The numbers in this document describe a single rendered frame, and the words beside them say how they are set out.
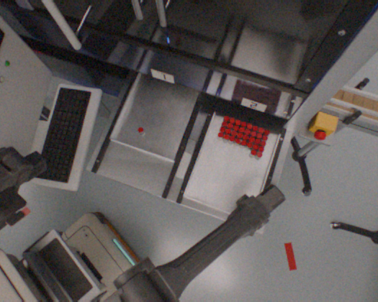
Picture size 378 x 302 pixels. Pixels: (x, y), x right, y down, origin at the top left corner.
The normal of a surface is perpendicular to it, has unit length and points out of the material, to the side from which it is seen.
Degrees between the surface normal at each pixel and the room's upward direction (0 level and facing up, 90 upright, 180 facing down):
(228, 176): 0
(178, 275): 45
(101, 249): 0
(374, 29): 90
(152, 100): 0
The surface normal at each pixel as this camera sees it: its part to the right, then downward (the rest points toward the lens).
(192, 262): 0.49, -0.65
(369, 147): -0.04, -0.25
